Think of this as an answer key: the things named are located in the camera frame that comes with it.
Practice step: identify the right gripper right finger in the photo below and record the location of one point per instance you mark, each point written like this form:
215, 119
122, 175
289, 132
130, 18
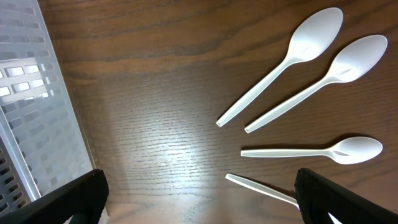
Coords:
319, 199

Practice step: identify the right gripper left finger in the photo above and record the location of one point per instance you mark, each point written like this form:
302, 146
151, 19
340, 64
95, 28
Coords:
80, 201

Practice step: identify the white plastic spoon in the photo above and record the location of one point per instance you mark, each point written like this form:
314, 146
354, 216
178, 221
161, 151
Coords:
264, 188
311, 38
350, 64
348, 151

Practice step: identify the white plastic spoon top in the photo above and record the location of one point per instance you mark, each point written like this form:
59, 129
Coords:
311, 38

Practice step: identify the clear perforated plastic basket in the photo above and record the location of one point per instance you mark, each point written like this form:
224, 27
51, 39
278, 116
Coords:
42, 148

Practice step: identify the white plastic spoon bottom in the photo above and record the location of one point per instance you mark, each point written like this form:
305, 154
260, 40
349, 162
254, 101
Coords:
264, 188

